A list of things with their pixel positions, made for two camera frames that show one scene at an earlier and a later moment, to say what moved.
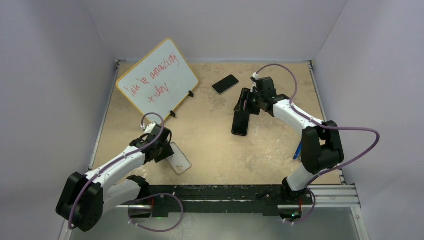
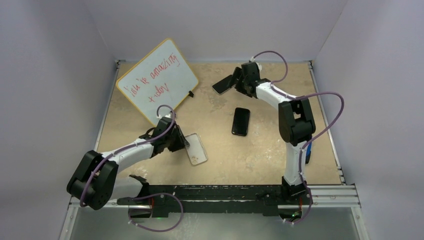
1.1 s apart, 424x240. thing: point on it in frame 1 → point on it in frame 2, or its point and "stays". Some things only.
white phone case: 179,160 → 196,150
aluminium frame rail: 341,196 stays
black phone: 225,84 stays
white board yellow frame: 160,83 stays
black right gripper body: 261,98 → 240,86
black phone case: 240,123 stays
